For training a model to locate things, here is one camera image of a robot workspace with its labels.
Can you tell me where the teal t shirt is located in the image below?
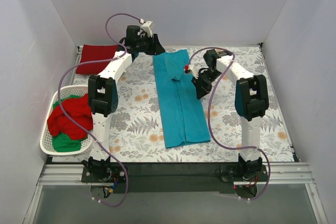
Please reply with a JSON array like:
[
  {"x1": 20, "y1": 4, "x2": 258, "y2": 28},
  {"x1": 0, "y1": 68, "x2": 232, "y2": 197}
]
[{"x1": 153, "y1": 49, "x2": 211, "y2": 148}]

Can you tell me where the white plastic laundry basket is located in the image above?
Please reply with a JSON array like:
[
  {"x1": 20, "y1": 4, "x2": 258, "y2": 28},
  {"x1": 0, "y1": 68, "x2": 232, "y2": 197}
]
[{"x1": 40, "y1": 84, "x2": 92, "y2": 156}]

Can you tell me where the crumpled green t shirt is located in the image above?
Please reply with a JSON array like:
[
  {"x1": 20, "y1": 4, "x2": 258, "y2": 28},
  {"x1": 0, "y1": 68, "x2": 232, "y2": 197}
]
[{"x1": 47, "y1": 101, "x2": 82, "y2": 152}]

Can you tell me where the folded red t shirt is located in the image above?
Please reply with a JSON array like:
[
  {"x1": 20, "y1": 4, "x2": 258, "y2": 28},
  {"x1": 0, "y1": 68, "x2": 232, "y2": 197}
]
[{"x1": 76, "y1": 45, "x2": 118, "y2": 75}]

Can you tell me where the floral patterned table mat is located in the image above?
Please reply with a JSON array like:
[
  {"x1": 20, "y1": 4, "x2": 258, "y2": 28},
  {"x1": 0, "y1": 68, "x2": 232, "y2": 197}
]
[{"x1": 109, "y1": 46, "x2": 294, "y2": 163}]

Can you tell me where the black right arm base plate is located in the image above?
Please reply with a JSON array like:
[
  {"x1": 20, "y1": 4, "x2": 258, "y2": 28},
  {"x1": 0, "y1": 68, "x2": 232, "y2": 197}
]
[{"x1": 217, "y1": 162, "x2": 268, "y2": 182}]

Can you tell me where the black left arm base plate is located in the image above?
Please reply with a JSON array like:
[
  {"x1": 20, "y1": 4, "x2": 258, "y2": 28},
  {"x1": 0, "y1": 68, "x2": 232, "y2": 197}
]
[{"x1": 81, "y1": 157, "x2": 126, "y2": 183}]

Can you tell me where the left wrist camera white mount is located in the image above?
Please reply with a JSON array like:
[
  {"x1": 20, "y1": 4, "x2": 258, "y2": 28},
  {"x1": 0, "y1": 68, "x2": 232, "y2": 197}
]
[{"x1": 139, "y1": 19, "x2": 154, "y2": 37}]

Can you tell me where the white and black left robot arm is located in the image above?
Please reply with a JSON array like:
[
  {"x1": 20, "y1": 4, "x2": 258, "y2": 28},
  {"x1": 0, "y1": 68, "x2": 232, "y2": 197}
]
[{"x1": 82, "y1": 21, "x2": 165, "y2": 182}]

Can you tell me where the crumpled red t shirt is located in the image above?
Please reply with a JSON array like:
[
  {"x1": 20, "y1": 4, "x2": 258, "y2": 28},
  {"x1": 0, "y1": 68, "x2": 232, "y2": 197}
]
[{"x1": 47, "y1": 93, "x2": 93, "y2": 141}]

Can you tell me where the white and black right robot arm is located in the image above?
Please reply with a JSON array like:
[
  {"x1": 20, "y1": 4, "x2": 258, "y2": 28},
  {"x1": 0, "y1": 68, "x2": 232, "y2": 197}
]
[{"x1": 184, "y1": 47, "x2": 269, "y2": 181}]

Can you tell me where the aluminium frame rail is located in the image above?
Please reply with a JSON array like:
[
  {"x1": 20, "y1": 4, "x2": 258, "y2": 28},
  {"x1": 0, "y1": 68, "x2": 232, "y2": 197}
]
[{"x1": 24, "y1": 163, "x2": 328, "y2": 223}]

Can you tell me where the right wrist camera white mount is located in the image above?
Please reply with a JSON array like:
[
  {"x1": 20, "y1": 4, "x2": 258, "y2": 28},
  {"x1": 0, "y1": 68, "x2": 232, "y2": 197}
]
[{"x1": 184, "y1": 64, "x2": 198, "y2": 79}]

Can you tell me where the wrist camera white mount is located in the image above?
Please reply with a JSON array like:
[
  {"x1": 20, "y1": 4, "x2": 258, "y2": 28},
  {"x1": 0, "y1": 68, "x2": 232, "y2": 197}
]
[
  {"x1": 184, "y1": 64, "x2": 198, "y2": 79},
  {"x1": 139, "y1": 19, "x2": 154, "y2": 37}
]

